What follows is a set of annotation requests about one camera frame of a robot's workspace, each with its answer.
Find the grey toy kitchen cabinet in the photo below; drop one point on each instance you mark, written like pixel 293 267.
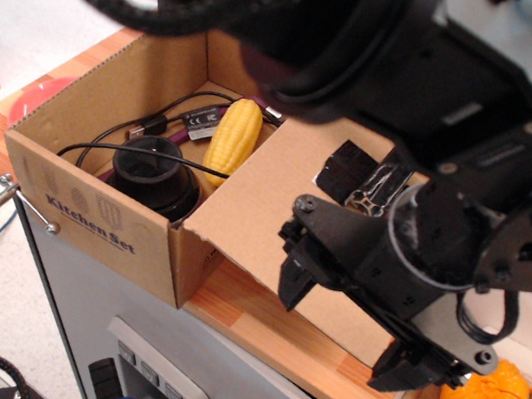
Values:
pixel 233 338

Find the black round cup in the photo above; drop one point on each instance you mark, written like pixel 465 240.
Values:
pixel 149 171

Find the black tape patch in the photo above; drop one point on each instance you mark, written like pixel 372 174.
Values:
pixel 344 171

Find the yellow toy corn cob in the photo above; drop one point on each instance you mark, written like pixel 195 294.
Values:
pixel 233 141

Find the metal hook rod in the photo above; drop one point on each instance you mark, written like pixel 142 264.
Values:
pixel 12 190

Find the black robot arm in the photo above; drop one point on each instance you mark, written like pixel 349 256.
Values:
pixel 450 82

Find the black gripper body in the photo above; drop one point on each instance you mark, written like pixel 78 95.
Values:
pixel 405 254

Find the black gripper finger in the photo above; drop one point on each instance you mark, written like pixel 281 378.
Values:
pixel 404 367
pixel 294 284

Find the pink plastic bowl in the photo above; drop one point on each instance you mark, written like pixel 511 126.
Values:
pixel 35 96

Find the brown cardboard box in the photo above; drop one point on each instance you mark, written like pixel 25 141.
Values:
pixel 239 220

